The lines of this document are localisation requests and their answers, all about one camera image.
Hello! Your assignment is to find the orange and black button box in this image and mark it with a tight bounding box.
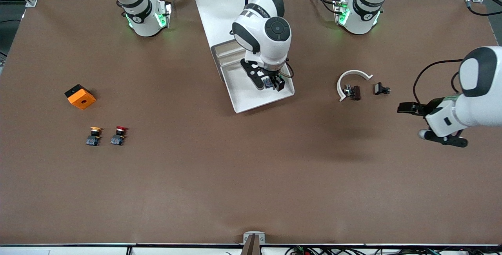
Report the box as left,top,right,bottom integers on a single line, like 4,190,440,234
64,84,96,110

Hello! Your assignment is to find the black left camera cable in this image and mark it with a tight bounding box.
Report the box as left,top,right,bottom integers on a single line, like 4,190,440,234
413,59,465,106

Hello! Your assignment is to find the brown table mat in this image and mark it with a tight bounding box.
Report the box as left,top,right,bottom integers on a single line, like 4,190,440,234
0,0,502,246

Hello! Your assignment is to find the brown camera pole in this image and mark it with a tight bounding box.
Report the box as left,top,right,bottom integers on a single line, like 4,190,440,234
240,235,261,255

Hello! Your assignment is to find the white curved plastic ring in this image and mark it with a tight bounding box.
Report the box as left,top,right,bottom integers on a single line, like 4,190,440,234
336,69,374,102

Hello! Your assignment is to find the yellow push button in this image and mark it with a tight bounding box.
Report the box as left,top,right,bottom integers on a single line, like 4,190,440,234
85,127,102,147

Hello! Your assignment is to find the grey metal bracket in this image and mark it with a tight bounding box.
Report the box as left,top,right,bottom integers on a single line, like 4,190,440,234
243,231,266,245

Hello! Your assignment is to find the red push button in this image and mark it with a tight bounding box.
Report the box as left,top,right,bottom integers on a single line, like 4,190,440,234
110,126,129,146

